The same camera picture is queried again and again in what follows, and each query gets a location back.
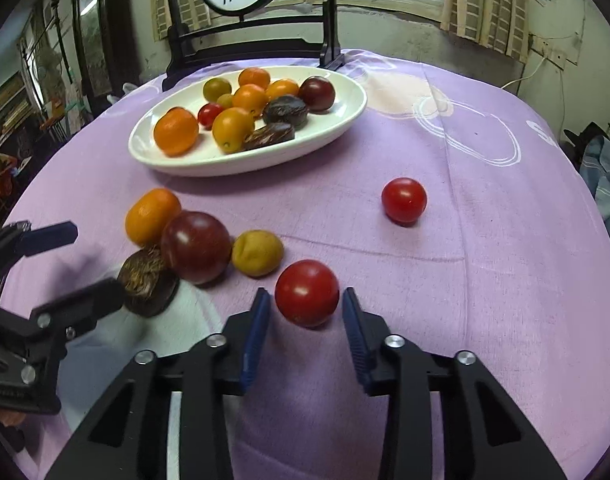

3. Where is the dark red plum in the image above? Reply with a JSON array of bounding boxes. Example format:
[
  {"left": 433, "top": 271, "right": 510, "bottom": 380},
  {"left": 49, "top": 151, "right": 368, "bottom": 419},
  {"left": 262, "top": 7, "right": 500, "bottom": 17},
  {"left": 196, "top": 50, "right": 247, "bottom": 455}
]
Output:
[{"left": 161, "top": 210, "right": 232, "bottom": 285}]

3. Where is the greenish yellow tomato plate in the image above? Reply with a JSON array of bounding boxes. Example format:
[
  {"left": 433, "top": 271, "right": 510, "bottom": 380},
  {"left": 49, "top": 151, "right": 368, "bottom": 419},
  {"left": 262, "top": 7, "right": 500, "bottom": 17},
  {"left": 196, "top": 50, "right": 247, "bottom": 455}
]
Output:
[{"left": 202, "top": 77, "right": 231, "bottom": 103}]

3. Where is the yellow orange fruit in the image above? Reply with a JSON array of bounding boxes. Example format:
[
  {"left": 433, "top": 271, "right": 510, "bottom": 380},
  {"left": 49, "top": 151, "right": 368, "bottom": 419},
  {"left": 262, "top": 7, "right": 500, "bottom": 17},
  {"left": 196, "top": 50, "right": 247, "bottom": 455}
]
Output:
[{"left": 212, "top": 107, "right": 255, "bottom": 154}]

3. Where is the beige curtain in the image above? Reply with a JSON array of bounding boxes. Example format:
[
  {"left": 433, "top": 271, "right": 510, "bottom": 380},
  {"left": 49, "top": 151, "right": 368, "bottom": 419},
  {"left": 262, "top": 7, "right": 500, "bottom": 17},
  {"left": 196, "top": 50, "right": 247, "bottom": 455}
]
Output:
[
  {"left": 441, "top": 0, "right": 528, "bottom": 63},
  {"left": 151, "top": 0, "right": 212, "bottom": 41}
]

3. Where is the person left hand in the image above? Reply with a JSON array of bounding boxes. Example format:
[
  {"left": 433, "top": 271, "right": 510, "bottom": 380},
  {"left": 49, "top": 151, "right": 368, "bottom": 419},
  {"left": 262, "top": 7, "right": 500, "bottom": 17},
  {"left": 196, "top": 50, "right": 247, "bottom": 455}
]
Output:
[{"left": 0, "top": 408, "right": 26, "bottom": 427}]

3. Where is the black framed painted screen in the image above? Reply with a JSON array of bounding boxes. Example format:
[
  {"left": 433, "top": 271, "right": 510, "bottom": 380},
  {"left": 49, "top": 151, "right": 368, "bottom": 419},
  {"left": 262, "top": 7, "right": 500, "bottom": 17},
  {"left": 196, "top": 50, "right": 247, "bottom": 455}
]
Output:
[{"left": 162, "top": 0, "right": 345, "bottom": 91}]

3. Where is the dark wooden cabinet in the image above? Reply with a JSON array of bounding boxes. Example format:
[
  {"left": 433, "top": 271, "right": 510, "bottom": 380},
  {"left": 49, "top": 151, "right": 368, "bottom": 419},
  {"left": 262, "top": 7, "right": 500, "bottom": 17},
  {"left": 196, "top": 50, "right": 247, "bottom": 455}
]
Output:
[{"left": 72, "top": 0, "right": 139, "bottom": 116}]

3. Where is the small yellow fruit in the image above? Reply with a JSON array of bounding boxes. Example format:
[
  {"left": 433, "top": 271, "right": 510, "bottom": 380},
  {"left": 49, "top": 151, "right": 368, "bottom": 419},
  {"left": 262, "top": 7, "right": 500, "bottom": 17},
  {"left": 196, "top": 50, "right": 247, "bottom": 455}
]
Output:
[{"left": 231, "top": 230, "right": 284, "bottom": 278}]

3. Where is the large orange mandarin table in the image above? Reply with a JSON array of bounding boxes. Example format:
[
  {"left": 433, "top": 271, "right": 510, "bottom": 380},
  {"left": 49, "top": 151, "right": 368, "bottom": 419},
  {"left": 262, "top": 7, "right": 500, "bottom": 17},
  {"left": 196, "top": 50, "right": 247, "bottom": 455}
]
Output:
[{"left": 153, "top": 106, "right": 199, "bottom": 157}]

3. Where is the orange mandarin middle plate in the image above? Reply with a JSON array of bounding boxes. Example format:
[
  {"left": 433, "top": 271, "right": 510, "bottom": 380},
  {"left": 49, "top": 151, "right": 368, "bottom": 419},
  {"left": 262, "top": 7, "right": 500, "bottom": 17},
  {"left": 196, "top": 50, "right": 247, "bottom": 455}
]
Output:
[{"left": 238, "top": 67, "right": 271, "bottom": 90}]

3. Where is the dark dried date plate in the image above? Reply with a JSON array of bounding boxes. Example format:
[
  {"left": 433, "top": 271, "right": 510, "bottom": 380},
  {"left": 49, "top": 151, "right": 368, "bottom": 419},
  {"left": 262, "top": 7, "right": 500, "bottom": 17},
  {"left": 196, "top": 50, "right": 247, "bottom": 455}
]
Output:
[{"left": 263, "top": 94, "right": 308, "bottom": 129}]

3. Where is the right beige curtain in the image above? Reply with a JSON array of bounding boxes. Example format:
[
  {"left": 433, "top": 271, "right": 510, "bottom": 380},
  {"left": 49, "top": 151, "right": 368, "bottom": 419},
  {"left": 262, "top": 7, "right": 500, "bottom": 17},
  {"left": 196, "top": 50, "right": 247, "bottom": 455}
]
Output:
[{"left": 441, "top": 0, "right": 528, "bottom": 63}]

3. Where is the left beige curtain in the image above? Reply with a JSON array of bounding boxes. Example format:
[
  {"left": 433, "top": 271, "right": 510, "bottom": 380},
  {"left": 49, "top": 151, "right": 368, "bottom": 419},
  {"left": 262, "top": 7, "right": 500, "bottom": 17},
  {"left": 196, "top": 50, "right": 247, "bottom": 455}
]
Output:
[{"left": 151, "top": 0, "right": 212, "bottom": 41}]

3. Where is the blue cloth pile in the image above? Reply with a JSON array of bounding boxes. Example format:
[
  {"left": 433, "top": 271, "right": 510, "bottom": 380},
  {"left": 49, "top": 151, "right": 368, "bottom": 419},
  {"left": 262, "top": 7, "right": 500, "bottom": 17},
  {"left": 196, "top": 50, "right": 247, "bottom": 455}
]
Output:
[{"left": 579, "top": 136, "right": 610, "bottom": 237}]

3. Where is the red cherry tomato isolated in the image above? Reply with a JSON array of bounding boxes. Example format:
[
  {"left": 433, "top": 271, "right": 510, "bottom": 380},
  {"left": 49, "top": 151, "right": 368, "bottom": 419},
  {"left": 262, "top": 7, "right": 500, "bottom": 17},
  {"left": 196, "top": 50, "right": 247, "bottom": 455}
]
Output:
[{"left": 381, "top": 177, "right": 427, "bottom": 224}]

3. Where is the red cherry tomato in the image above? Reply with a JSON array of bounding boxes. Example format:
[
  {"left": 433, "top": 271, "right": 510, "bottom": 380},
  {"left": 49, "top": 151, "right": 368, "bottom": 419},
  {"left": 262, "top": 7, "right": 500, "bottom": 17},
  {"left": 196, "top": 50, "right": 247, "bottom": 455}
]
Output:
[
  {"left": 197, "top": 103, "right": 225, "bottom": 130},
  {"left": 275, "top": 259, "right": 340, "bottom": 328}
]

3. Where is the white oval plate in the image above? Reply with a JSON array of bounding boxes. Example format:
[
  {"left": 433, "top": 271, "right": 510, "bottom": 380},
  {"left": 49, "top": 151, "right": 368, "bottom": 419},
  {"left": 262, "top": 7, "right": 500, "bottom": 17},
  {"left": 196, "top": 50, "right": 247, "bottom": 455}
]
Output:
[{"left": 128, "top": 65, "right": 367, "bottom": 177}]

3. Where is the brown dried date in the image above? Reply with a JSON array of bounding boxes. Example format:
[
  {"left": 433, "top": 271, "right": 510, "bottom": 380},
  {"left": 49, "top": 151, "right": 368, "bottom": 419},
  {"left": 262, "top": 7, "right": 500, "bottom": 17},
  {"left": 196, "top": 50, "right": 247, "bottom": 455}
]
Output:
[
  {"left": 242, "top": 122, "right": 295, "bottom": 151},
  {"left": 118, "top": 246, "right": 180, "bottom": 318}
]

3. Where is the orange mandarin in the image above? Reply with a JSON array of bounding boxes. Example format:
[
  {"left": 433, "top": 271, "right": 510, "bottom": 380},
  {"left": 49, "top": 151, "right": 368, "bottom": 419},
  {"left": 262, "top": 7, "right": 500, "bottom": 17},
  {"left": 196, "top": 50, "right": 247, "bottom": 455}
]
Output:
[{"left": 124, "top": 188, "right": 181, "bottom": 247}]

